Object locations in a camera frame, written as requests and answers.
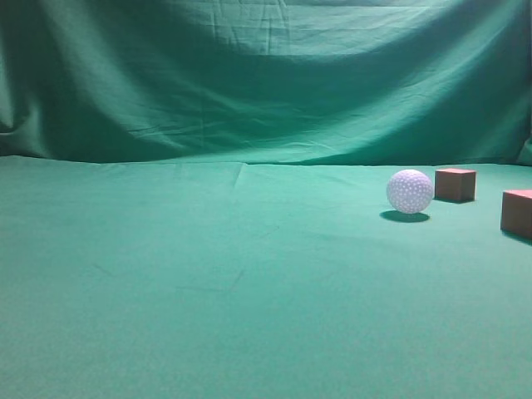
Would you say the wooden cube block right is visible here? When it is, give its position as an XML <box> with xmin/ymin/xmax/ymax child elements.
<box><xmin>500</xmin><ymin>190</ymin><xmax>531</xmax><ymax>239</ymax></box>

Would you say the green cloth backdrop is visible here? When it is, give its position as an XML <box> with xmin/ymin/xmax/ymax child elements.
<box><xmin>1</xmin><ymin>1</ymin><xmax>531</xmax><ymax>398</ymax></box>

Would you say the wooden cube block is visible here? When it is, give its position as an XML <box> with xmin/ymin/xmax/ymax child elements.
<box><xmin>435</xmin><ymin>168</ymin><xmax>477</xmax><ymax>203</ymax></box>
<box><xmin>500</xmin><ymin>190</ymin><xmax>531</xmax><ymax>239</ymax></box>

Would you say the white dimpled ball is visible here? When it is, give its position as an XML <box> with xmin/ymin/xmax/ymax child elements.
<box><xmin>387</xmin><ymin>170</ymin><xmax>435</xmax><ymax>214</ymax></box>

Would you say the wooden cube block left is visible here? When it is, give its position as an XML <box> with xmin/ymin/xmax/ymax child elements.
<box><xmin>435</xmin><ymin>168</ymin><xmax>477</xmax><ymax>203</ymax></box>

